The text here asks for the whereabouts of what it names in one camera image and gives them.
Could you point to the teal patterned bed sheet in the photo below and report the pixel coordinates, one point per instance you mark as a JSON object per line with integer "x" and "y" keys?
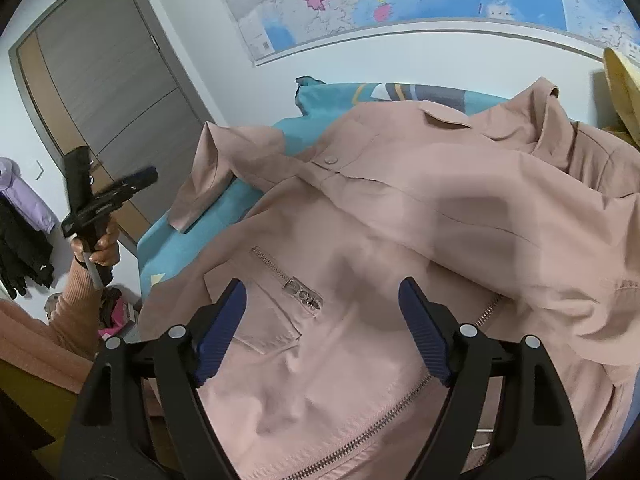
{"x": 163, "y": 252}

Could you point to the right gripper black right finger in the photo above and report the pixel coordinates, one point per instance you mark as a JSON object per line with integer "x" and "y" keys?
{"x": 535, "y": 434}

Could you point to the purple hanging garment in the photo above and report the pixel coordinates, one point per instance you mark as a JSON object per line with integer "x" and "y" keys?
{"x": 24, "y": 199}

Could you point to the black hanging garment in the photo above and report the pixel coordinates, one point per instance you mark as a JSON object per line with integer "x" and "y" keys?
{"x": 25, "y": 253}

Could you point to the peach sweater left forearm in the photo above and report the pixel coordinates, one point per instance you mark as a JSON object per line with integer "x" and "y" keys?
{"x": 61, "y": 351}

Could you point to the grey wooden door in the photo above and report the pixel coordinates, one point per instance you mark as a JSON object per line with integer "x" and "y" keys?
{"x": 102, "y": 73}

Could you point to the cream yellow garment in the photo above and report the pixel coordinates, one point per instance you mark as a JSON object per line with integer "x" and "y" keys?
{"x": 623, "y": 77}

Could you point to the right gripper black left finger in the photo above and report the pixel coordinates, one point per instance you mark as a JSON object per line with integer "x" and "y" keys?
{"x": 109, "y": 436}

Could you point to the pink zip jacket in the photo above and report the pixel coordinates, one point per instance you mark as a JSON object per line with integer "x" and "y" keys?
{"x": 517, "y": 219}

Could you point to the person's left hand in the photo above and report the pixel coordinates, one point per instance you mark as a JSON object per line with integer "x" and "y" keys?
{"x": 106, "y": 252}

